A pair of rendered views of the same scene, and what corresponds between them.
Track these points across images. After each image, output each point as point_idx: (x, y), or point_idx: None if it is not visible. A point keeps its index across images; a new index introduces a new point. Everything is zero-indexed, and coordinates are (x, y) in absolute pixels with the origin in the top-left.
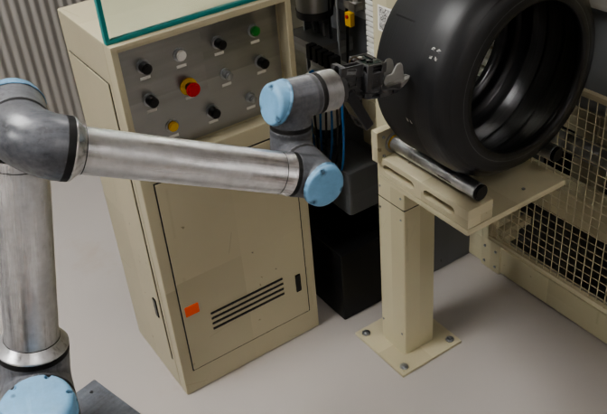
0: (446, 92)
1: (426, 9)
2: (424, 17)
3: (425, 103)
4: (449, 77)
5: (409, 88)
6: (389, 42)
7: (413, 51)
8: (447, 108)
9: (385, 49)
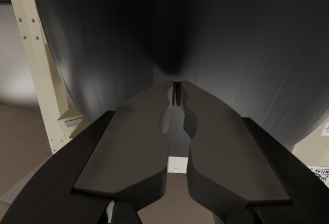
0: (55, 45)
1: (187, 156)
2: (182, 154)
3: (83, 1)
4: (68, 83)
5: (174, 39)
6: (275, 131)
7: (181, 127)
8: None
9: (296, 118)
